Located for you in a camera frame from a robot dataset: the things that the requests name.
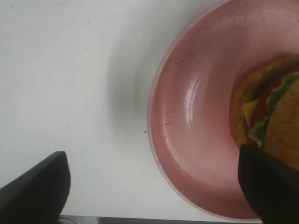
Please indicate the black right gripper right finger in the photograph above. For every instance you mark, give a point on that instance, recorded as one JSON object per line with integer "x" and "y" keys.
{"x": 270, "y": 186}

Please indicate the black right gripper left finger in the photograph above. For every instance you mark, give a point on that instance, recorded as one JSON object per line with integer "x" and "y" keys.
{"x": 39, "y": 195}

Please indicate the toy burger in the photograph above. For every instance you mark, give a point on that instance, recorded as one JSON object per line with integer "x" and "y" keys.
{"x": 264, "y": 109}

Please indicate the pink round plate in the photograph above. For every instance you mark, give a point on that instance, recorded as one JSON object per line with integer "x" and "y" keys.
{"x": 188, "y": 111}

